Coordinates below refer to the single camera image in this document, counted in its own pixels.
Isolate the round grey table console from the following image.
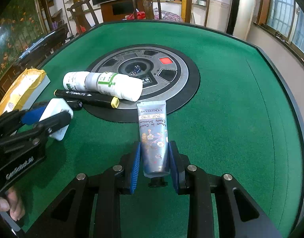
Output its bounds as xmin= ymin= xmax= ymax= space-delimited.
xmin=81 ymin=44 xmax=201 ymax=123

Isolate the white power adapter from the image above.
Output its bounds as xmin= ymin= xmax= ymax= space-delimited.
xmin=39 ymin=98 xmax=74 ymax=141

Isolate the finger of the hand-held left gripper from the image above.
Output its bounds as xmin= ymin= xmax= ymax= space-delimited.
xmin=0 ymin=105 xmax=47 ymax=139
xmin=31 ymin=111 xmax=72 ymax=142

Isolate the white plastic bottle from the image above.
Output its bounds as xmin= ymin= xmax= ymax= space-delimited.
xmin=63 ymin=71 xmax=90 ymax=91

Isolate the black marker pen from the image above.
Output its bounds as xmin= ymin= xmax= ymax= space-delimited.
xmin=65 ymin=100 xmax=83 ymax=111

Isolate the barred window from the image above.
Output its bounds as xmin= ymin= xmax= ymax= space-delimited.
xmin=256 ymin=0 xmax=304 ymax=62

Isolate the black piano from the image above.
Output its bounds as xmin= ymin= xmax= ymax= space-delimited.
xmin=18 ymin=23 xmax=71 ymax=65

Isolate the floral hand cream tube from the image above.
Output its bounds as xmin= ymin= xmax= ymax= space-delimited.
xmin=137 ymin=100 xmax=171 ymax=187

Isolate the orange flower wall picture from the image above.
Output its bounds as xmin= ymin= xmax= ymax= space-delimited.
xmin=0 ymin=0 xmax=42 ymax=80

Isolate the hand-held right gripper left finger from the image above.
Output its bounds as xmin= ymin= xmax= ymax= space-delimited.
xmin=26 ymin=141 xmax=142 ymax=238

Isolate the black marker yellow cap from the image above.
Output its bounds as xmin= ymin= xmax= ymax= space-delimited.
xmin=54 ymin=89 xmax=120 ymax=109

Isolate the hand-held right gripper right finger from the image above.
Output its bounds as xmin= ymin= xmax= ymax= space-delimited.
xmin=168 ymin=141 xmax=282 ymax=238

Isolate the floral patterned cloth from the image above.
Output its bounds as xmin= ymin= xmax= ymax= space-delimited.
xmin=153 ymin=7 xmax=183 ymax=21

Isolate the tall standing air conditioner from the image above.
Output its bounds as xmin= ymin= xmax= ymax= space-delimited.
xmin=226 ymin=0 xmax=256 ymax=41

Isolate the person's left hand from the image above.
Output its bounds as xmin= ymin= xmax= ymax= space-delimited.
xmin=0 ymin=187 xmax=26 ymax=222

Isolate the brown television cabinet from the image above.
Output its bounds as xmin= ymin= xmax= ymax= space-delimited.
xmin=101 ymin=0 xmax=155 ymax=23

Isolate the white bottle green cross label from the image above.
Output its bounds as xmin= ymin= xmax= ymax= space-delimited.
xmin=85 ymin=72 xmax=143 ymax=102

